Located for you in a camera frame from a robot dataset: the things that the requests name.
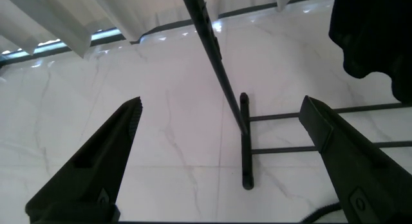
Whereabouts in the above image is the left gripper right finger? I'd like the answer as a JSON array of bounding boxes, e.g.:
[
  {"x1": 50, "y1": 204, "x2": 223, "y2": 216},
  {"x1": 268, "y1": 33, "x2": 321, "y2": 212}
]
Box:
[{"x1": 298, "y1": 95, "x2": 412, "y2": 224}]

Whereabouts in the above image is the black cable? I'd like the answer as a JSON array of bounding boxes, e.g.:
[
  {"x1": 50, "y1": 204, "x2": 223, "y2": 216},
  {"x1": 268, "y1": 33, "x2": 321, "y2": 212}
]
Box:
[{"x1": 300, "y1": 201, "x2": 342, "y2": 224}]

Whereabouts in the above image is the black clothes rack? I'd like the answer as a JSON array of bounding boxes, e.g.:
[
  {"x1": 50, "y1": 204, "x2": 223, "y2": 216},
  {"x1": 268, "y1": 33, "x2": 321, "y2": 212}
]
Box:
[{"x1": 179, "y1": 0, "x2": 412, "y2": 191}]

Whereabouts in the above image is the white curtain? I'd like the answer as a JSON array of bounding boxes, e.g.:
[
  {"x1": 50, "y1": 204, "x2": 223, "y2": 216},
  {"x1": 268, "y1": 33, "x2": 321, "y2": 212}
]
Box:
[{"x1": 0, "y1": 0, "x2": 310, "y2": 59}]

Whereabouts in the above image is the black garment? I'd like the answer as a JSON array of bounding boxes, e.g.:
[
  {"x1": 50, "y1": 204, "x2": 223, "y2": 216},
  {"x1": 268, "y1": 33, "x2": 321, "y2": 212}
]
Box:
[{"x1": 328, "y1": 0, "x2": 412, "y2": 104}]

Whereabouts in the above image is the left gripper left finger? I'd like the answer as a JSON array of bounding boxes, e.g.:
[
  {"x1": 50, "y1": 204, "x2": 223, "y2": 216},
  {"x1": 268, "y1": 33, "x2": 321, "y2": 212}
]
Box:
[{"x1": 24, "y1": 96, "x2": 144, "y2": 223}]

